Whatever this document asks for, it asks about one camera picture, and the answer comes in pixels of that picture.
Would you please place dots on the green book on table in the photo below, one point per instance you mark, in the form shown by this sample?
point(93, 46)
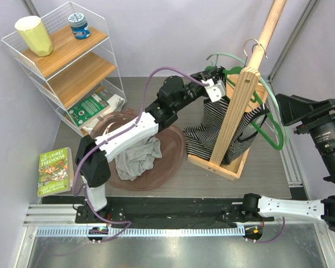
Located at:
point(56, 172)

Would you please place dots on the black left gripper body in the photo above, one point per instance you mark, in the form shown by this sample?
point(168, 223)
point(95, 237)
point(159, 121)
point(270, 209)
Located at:
point(201, 77)

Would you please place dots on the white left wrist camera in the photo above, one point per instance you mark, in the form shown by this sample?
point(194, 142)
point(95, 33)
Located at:
point(215, 91)

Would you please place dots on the pink translucent basin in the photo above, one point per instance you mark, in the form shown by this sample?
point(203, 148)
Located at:
point(172, 145)

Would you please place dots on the black white striped top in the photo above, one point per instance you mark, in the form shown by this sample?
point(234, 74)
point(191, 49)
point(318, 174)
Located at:
point(201, 139)

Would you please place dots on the blue lidded jar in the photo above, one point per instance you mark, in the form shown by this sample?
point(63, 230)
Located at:
point(79, 26)

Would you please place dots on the grey tank top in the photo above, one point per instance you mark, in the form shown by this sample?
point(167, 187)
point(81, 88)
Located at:
point(138, 158)

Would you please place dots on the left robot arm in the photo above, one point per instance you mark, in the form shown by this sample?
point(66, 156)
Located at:
point(177, 92)

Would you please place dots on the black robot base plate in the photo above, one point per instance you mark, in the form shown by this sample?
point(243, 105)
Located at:
point(162, 213)

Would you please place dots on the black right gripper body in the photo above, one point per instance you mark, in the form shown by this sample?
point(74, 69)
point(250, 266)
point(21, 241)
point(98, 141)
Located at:
point(319, 118)

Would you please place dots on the yellow faceted cup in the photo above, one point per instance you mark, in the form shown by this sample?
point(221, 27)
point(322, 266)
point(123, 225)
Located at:
point(35, 35)

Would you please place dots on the white wire shelf unit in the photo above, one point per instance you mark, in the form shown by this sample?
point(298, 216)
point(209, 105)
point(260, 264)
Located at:
point(76, 68)

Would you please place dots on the green book on shelf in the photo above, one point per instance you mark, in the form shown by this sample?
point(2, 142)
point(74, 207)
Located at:
point(88, 109)

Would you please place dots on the wooden clothes rack stand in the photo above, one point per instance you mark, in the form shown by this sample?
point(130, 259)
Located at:
point(246, 84)

